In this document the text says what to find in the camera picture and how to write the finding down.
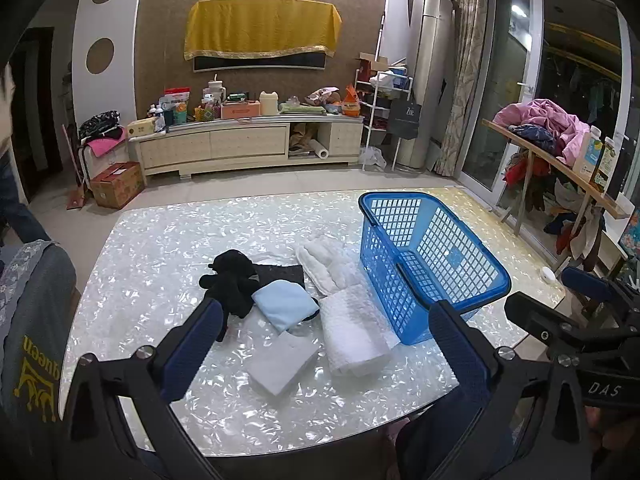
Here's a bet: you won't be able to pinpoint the pink clothes pile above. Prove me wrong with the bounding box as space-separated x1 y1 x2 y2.
492 99 591 166

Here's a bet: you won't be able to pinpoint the pink cloth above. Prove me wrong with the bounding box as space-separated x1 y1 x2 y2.
86 132 128 157

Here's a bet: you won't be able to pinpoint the white detergent bottle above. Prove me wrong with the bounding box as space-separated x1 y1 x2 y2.
572 127 603 178

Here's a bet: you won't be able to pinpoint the pink box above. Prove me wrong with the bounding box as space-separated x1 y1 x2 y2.
221 101 262 120

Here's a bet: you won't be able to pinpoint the yellow tissue box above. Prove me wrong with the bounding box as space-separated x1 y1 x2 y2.
126 119 158 140

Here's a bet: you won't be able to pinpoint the wooden side table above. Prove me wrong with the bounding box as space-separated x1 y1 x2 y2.
481 119 632 261

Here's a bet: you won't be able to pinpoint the white waffle towel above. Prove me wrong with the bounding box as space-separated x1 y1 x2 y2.
319 282 401 377

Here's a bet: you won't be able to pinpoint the green folded cloth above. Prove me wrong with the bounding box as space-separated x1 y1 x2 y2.
278 102 326 115

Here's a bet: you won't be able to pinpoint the light blue cloth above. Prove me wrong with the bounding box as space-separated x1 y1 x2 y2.
251 280 318 333

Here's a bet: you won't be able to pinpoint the standing air conditioner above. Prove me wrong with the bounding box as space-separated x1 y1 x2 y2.
392 0 458 171

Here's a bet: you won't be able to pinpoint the black floral bag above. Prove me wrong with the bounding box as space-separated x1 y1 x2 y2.
79 110 122 138

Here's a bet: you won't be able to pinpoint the white plastic bag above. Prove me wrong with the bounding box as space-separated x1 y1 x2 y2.
361 146 388 171

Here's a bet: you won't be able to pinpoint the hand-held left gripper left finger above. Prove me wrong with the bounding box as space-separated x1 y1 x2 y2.
62 297 226 480

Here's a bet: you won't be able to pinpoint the patterned curtain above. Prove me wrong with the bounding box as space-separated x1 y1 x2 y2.
434 0 488 177

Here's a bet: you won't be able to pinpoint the red white snack bag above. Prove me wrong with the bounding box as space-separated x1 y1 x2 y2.
162 89 193 123

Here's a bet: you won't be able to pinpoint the cardboard box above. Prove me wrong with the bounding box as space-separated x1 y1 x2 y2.
89 161 146 210

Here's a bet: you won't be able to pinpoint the hanging clothes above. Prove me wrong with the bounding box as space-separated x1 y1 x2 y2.
502 150 606 256

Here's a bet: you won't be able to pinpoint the cream television cabinet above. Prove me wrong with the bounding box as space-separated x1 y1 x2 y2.
127 115 366 178

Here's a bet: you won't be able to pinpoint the yellow cover cloth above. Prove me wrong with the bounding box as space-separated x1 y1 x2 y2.
183 0 343 61

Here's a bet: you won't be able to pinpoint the white fluffy towel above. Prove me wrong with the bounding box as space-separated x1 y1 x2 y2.
296 234 368 301

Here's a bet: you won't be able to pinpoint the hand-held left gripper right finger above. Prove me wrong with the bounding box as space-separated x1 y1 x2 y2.
429 300 593 480

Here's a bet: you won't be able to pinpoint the blue plastic basket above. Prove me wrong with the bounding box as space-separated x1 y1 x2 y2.
358 191 512 346

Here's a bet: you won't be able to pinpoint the glass sliding door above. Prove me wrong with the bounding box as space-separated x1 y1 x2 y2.
460 0 631 206

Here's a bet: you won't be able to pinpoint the white square cloth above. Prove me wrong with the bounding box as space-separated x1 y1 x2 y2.
245 331 321 395

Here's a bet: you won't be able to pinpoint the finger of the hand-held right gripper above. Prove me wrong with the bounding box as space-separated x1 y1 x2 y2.
504 291 640 358
560 266 640 313

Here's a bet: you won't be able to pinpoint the white shelf rack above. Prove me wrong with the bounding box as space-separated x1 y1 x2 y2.
354 65 413 168

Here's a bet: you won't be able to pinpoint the black square cloth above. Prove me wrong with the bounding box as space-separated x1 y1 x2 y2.
250 261 321 322

